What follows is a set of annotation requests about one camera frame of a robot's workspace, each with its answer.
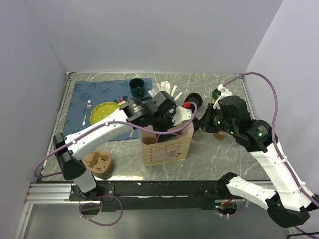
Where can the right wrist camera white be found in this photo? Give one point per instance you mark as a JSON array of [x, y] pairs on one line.
[[224, 93]]

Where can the yellow dotted plate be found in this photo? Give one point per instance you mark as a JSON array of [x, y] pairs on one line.
[[102, 111]]

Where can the pink paper gift bag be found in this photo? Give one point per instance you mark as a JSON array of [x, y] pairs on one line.
[[158, 150]]

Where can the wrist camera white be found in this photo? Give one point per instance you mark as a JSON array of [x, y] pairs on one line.
[[182, 116], [224, 93]]

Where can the blue alphabet placemat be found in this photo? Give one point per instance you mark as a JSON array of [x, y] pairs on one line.
[[98, 93]]

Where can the stack of paper cups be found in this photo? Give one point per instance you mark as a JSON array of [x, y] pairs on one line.
[[220, 135]]

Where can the dark teal mug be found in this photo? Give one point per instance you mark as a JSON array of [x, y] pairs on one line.
[[137, 87]]

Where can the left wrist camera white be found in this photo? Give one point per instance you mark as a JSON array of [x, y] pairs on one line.
[[182, 116]]

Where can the green inside ceramic mug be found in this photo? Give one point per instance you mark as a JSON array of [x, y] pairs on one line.
[[215, 94]]

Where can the silver fork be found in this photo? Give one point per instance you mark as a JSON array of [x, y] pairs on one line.
[[89, 103]]

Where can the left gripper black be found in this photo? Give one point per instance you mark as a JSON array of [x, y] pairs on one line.
[[170, 113]]

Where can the stack of black lids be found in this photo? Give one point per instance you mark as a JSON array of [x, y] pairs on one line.
[[196, 98]]

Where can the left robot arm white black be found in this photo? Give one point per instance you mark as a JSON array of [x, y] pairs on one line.
[[157, 111]]

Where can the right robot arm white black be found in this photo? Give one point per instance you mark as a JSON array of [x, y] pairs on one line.
[[290, 202]]

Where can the brown cardboard cup carrier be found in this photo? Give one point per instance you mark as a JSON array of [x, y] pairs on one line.
[[98, 162]]

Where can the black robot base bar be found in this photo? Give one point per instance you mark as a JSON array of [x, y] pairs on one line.
[[151, 195]]

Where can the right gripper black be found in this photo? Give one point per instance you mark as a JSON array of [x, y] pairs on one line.
[[205, 122]]

